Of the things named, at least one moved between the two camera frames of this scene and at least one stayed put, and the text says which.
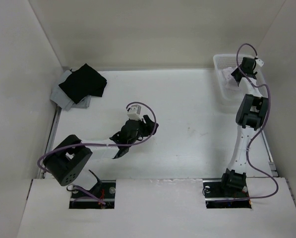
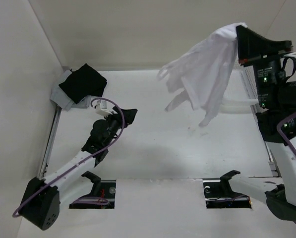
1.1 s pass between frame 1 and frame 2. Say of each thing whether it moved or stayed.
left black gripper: moved
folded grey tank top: stayed
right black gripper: moved
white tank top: moved
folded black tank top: stayed
